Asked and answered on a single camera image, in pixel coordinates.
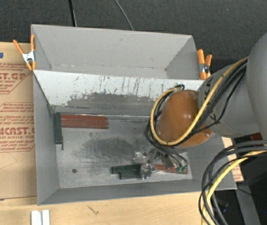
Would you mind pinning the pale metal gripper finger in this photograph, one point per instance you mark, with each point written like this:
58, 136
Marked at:
147, 170
142, 154

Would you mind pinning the red-brown flat block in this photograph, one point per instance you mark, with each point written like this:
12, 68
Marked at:
84, 124
168, 170
84, 117

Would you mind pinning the dark green flat block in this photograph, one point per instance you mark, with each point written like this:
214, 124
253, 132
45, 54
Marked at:
58, 130
126, 169
129, 176

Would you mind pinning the grey metal bin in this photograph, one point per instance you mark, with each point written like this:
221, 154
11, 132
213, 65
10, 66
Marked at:
105, 50

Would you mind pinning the brown cardboard board red print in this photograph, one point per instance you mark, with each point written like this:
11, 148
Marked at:
9, 167

